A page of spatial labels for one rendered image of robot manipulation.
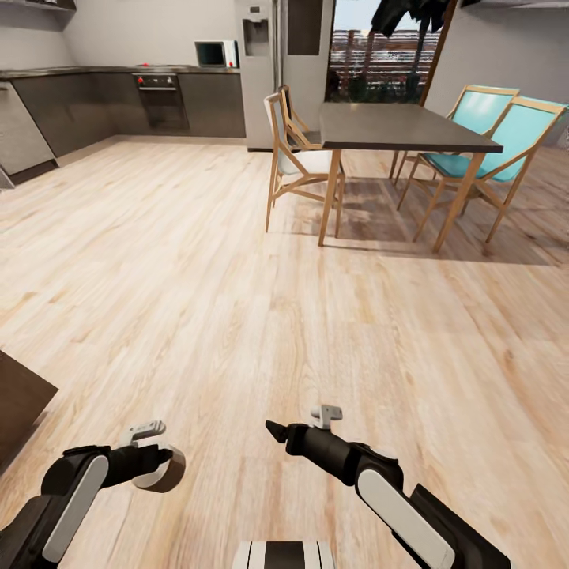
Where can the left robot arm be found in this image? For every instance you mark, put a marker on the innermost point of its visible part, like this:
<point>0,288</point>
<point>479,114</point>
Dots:
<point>47,524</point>

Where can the fixed window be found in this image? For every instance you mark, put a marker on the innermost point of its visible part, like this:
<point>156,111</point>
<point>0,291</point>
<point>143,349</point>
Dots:
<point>385,51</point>

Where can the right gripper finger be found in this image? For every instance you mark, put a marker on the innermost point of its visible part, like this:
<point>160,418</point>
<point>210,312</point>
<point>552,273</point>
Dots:
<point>278,431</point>

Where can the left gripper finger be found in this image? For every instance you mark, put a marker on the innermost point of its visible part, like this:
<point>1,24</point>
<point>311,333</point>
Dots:
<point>164,455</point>

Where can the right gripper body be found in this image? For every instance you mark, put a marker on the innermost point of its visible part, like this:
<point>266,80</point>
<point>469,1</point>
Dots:
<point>313,443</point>

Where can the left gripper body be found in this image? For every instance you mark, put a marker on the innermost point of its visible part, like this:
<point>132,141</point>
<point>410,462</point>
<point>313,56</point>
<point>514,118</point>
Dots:
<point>139,461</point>

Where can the pillar candle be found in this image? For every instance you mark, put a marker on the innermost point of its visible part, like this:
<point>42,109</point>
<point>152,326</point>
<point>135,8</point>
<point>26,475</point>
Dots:
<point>168,474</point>

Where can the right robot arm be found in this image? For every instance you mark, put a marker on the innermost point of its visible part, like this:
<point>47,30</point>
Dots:
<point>430,532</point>

